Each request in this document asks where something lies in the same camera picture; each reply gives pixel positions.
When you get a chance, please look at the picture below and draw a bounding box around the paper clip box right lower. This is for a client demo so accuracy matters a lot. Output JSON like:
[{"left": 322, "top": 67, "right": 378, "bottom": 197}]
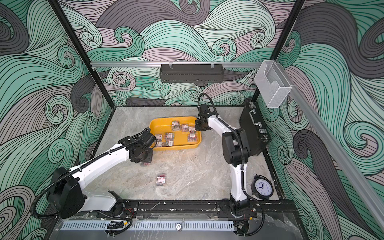
[{"left": 187, "top": 134, "right": 199, "bottom": 143}]

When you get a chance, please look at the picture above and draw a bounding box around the paper clip box barcode side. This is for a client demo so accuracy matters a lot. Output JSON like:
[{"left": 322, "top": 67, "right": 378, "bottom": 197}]
[{"left": 166, "top": 141, "right": 174, "bottom": 147}]

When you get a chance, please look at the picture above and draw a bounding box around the paper clip box middle left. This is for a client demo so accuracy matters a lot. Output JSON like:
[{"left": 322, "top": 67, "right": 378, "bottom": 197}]
[{"left": 155, "top": 134, "right": 163, "bottom": 142}]

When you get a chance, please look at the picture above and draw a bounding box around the clear acrylic wall holder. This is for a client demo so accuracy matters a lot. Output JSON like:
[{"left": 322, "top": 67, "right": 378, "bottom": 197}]
[{"left": 254, "top": 61, "right": 292, "bottom": 109}]

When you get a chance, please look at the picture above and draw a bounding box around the black round alarm clock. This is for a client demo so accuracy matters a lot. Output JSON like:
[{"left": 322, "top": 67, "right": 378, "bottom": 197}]
[{"left": 251, "top": 175, "right": 274, "bottom": 200}]

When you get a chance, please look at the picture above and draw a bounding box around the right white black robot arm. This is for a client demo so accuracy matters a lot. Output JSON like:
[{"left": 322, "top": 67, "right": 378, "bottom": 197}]
[{"left": 195, "top": 93, "right": 261, "bottom": 218}]

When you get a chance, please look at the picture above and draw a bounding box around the paper clip box middle centre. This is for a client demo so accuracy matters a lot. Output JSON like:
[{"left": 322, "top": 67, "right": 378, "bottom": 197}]
[{"left": 165, "top": 132, "right": 175, "bottom": 141}]

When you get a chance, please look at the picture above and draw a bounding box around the aluminium rail wall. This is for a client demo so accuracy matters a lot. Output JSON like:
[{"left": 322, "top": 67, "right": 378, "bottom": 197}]
[
  {"left": 91, "top": 61, "right": 262, "bottom": 69},
  {"left": 276, "top": 63, "right": 384, "bottom": 229}
]

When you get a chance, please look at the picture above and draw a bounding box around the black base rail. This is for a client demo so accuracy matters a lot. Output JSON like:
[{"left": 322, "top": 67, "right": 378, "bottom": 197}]
[{"left": 94, "top": 199, "right": 297, "bottom": 220}]

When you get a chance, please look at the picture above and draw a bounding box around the white slotted cable duct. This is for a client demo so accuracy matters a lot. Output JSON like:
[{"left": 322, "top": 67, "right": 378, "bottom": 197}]
[{"left": 60, "top": 220, "right": 235, "bottom": 232}]

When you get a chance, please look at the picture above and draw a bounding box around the black briefcase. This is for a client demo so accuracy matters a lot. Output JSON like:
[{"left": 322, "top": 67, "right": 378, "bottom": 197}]
[{"left": 239, "top": 102, "right": 271, "bottom": 156}]

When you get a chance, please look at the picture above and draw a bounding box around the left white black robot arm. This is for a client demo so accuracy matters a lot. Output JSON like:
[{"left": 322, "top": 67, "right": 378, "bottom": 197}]
[{"left": 30, "top": 128, "right": 157, "bottom": 220}]

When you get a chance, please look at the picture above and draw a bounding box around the aluminium rail right wall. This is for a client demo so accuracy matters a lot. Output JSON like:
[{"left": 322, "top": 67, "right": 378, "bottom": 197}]
[{"left": 276, "top": 63, "right": 384, "bottom": 229}]

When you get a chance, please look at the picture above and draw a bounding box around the black wall-mounted tray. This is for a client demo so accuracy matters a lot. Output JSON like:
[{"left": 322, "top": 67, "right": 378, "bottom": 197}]
[{"left": 160, "top": 65, "right": 225, "bottom": 84}]

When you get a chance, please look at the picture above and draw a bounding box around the yellow plastic storage tray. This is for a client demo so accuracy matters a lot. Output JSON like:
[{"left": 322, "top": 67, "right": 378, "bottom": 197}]
[{"left": 150, "top": 116, "right": 202, "bottom": 151}]

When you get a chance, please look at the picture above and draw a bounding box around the paper clip box stacked top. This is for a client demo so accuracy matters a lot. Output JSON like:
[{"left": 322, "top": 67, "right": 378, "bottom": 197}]
[{"left": 172, "top": 121, "right": 180, "bottom": 131}]

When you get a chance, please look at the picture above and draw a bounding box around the paper clip box under stack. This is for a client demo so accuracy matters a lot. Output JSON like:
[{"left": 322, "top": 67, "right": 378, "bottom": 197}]
[{"left": 181, "top": 124, "right": 189, "bottom": 132}]

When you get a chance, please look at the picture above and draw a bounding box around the paper clip box far right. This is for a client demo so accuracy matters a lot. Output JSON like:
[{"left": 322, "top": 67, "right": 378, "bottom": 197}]
[{"left": 189, "top": 127, "right": 196, "bottom": 134}]

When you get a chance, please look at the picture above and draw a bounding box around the aluminium rail back wall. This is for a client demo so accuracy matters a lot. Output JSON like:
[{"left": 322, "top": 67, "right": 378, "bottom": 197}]
[{"left": 91, "top": 61, "right": 262, "bottom": 69}]

